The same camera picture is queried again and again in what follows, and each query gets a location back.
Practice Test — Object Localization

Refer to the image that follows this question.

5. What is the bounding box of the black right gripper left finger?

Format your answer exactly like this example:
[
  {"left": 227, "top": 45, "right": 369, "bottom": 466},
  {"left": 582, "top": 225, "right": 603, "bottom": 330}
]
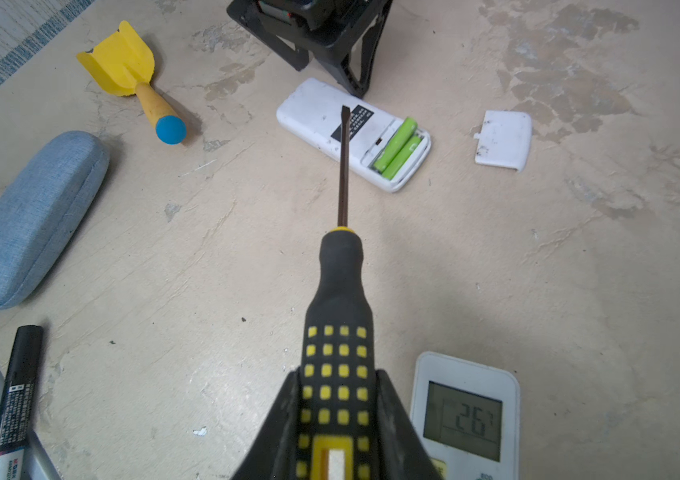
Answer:
[{"left": 232, "top": 370, "right": 300, "bottom": 480}]

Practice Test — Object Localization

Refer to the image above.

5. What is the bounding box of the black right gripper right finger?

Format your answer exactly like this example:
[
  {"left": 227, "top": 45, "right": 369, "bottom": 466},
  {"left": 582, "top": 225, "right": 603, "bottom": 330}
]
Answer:
[{"left": 376, "top": 370, "right": 442, "bottom": 480}]

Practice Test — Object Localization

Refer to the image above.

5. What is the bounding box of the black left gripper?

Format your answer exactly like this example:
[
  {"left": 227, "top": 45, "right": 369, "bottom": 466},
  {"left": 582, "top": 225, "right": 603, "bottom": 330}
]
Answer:
[{"left": 228, "top": 0, "right": 392, "bottom": 98}]

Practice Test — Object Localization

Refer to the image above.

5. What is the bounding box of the white air conditioner remote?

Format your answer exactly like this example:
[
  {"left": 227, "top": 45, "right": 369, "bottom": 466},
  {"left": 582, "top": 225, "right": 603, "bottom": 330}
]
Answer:
[{"left": 410, "top": 352, "right": 520, "bottom": 479}]

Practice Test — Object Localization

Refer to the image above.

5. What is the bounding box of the black yellow screwdriver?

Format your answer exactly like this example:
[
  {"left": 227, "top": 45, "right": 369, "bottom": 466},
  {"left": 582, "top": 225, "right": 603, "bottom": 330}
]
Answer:
[{"left": 294, "top": 105, "right": 376, "bottom": 480}]

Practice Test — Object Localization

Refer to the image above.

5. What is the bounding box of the white remote with red buttons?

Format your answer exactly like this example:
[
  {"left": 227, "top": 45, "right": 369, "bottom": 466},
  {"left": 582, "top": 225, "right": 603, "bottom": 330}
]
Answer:
[{"left": 277, "top": 78, "right": 432, "bottom": 193}]

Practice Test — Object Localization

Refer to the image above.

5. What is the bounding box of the green battery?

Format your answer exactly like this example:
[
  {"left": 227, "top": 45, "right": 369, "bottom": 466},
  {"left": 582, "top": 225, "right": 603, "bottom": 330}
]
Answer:
[
  {"left": 382, "top": 135, "right": 422, "bottom": 180},
  {"left": 373, "top": 117, "right": 418, "bottom": 173}
]

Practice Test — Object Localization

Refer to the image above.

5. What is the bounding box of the white battery cover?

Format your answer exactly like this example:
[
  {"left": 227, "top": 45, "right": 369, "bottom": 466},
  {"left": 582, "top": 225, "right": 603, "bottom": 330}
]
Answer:
[{"left": 474, "top": 110, "right": 533, "bottom": 172}]

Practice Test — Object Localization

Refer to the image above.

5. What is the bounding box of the yellow scraper with blue tip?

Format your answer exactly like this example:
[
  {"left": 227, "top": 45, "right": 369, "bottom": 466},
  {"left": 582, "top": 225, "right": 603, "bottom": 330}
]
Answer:
[{"left": 76, "top": 21, "right": 188, "bottom": 145}]

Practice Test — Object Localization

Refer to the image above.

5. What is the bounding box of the black marker pen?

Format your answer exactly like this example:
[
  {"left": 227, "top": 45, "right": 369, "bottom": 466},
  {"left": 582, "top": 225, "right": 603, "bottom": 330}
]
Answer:
[{"left": 0, "top": 325, "right": 44, "bottom": 480}]

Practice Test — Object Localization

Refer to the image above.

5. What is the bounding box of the blue grey glasses case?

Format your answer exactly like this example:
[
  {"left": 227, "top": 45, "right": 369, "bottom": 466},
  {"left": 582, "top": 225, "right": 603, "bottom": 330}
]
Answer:
[{"left": 0, "top": 131, "right": 110, "bottom": 310}]

